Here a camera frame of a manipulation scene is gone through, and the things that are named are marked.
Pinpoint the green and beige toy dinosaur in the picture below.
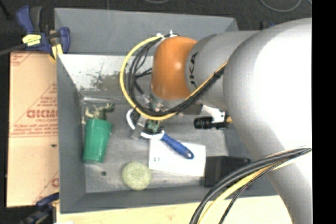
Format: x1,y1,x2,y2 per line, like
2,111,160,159
81,102,115,124

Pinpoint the grey metal bin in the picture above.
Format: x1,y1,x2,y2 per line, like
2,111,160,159
54,7,279,214

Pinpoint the white flat box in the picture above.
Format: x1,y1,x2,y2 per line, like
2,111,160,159
148,138,207,177

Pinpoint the green plastic cup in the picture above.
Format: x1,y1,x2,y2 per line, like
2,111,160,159
82,118,114,164

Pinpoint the pale green ball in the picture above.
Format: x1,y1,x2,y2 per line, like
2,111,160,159
121,161,153,191

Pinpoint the black flat box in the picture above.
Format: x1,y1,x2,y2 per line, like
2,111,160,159
204,156,251,188

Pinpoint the brown cardboard board red print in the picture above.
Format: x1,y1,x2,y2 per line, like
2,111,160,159
5,50,61,208

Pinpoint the blue handled white brush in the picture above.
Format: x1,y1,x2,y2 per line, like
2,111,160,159
125,109,195,160

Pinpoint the black cylinder on white bracket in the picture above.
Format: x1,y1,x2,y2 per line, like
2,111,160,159
193,104,233,131

